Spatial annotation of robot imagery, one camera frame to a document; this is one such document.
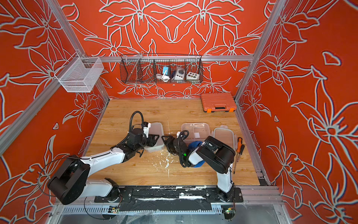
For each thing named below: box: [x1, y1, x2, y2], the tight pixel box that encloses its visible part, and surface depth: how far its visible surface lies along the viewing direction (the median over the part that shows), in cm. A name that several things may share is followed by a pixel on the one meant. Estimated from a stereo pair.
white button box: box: [186, 71, 200, 81], surface depth 96 cm
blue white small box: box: [162, 66, 170, 76], surface depth 85 cm
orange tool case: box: [200, 92, 237, 113], surface depth 118 cm
